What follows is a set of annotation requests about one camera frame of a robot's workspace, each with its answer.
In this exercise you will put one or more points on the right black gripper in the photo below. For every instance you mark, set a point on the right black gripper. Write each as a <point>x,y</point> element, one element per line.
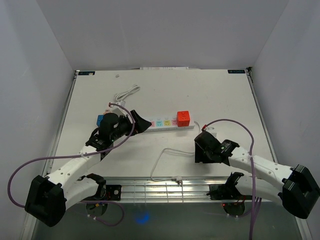
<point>199,157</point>

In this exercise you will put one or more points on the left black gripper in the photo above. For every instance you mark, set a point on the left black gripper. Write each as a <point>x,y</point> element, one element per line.
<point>141,124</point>

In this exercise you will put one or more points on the white multicolour power strip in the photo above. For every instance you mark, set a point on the white multicolour power strip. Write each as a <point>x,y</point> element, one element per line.
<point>166,123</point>

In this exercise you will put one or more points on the red cube socket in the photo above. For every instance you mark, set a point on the red cube socket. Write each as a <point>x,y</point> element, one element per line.
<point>183,118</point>

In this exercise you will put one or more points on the blue cube plug adapter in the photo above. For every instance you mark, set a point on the blue cube plug adapter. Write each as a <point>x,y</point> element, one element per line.
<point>99,119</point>

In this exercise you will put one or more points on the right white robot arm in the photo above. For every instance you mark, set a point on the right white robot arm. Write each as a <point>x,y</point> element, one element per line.
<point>292,187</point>

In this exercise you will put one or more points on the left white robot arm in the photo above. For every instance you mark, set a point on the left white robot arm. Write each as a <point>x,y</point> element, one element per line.
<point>49,197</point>

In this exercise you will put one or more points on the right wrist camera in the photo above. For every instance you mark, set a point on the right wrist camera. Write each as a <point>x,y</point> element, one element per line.
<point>209,129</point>

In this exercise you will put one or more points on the aluminium frame rail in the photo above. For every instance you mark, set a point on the aluminium frame rail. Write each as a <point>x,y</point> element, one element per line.
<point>138,190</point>

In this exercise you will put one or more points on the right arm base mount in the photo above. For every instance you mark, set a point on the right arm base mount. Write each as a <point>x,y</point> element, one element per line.
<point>228,190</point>

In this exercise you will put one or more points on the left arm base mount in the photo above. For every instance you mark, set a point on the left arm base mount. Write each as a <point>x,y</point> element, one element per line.
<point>107,191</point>

